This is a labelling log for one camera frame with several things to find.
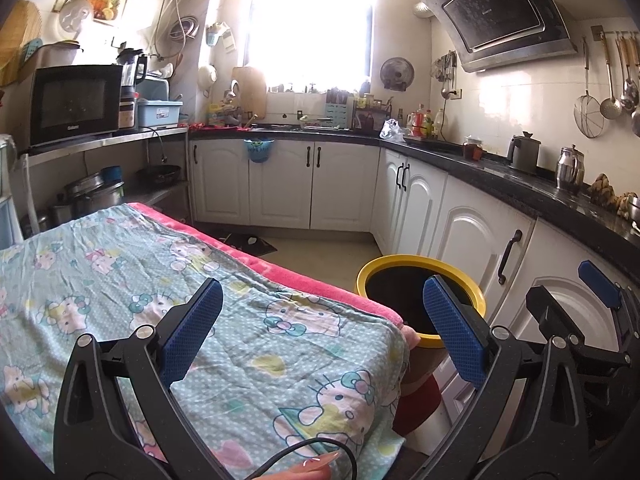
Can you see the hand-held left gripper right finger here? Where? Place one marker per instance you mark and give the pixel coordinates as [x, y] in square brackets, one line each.
[455, 332]

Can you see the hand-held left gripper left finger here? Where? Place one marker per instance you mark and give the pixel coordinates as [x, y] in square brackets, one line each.
[192, 332]

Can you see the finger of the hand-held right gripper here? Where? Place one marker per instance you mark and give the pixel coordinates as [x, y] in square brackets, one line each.
[552, 310]
[600, 284]

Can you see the yellow-rimmed bin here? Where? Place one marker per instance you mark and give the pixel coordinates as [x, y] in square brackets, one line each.
[380, 262]

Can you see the person's left hand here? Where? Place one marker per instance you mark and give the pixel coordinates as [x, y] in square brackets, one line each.
[310, 470]

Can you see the printed cartoon blanket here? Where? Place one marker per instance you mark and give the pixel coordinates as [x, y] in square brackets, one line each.
[150, 260]

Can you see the brown knotted cloth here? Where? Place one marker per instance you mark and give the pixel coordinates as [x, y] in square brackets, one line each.
[607, 195]

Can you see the black floor mat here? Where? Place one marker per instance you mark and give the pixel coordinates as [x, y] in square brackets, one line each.
[250, 244]

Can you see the steel kettle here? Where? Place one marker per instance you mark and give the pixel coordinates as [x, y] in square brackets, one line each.
[570, 172]

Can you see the pink towel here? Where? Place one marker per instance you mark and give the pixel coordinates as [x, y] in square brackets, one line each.
[300, 280]

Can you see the grey electric kettle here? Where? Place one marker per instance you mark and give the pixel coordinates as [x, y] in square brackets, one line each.
[524, 155]

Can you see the black wok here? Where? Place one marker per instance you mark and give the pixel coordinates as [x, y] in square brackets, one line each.
[157, 175]

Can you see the steel pot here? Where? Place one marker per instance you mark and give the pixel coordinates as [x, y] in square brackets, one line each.
[97, 197]

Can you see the slotted steel ladle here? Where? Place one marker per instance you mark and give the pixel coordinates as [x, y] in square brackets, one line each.
[610, 107]

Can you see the blue can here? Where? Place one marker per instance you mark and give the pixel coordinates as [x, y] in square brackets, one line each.
[112, 174]

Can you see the brown jar white lid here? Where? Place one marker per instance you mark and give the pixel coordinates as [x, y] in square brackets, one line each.
[472, 150]

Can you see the steel spoon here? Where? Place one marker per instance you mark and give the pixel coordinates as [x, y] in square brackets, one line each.
[627, 100]

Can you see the blue hanging basket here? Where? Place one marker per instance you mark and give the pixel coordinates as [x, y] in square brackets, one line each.
[258, 152]

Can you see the steel shelf rack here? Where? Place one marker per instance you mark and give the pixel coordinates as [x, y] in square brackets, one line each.
[130, 137]

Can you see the white bottle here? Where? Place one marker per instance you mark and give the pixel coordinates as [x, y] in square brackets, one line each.
[439, 125]

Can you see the yellow bottle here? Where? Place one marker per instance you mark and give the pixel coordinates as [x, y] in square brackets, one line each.
[429, 125]

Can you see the clear plastic bag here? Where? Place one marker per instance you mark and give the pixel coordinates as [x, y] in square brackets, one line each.
[391, 130]

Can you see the red bottle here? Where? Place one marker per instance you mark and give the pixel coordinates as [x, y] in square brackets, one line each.
[417, 122]

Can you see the yellow sponge pack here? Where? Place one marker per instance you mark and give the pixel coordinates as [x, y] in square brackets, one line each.
[221, 114]

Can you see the blue grey plastic box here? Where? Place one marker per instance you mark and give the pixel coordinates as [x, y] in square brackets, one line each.
[157, 112]

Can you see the plastic drawer cabinet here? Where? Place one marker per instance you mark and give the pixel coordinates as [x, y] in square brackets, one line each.
[7, 195]

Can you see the steel faucet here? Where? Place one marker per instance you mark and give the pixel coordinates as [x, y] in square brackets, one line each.
[233, 92]

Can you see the wooden cutting board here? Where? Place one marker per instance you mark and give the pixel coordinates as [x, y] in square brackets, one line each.
[250, 90]

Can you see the teal knife block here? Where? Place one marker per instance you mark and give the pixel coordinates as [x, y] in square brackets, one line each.
[340, 110]

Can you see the white hanging colander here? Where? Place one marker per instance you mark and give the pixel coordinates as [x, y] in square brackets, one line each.
[207, 77]

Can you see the black microwave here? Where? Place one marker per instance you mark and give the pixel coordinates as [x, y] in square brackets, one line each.
[75, 105]

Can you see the small hanging utensils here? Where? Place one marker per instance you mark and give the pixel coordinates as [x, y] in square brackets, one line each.
[445, 70]

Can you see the black blender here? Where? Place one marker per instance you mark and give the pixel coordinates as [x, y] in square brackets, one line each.
[131, 75]

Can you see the black range hood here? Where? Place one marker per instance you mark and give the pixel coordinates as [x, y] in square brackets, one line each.
[495, 15]

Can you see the hanging steel basins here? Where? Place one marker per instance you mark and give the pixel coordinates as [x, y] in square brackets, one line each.
[184, 27]

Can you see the white pot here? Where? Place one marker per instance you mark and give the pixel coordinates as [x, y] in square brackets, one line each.
[59, 55]

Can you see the teal spatula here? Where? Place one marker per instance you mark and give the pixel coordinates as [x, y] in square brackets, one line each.
[32, 52]

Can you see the window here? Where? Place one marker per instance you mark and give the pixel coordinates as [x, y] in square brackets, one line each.
[310, 25]

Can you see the white small fan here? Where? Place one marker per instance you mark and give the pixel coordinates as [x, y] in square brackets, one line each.
[76, 17]

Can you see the round bamboo tray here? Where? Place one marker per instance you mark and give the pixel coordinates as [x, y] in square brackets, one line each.
[15, 35]

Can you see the wall socket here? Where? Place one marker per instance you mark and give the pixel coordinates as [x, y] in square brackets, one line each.
[455, 94]

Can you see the grey wall fan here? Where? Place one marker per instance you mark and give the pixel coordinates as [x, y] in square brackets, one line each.
[397, 74]

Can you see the teal wall holder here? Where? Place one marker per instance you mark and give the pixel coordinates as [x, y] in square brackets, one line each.
[216, 35]

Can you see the silver exhaust duct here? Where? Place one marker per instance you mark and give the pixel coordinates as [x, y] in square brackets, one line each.
[423, 9]

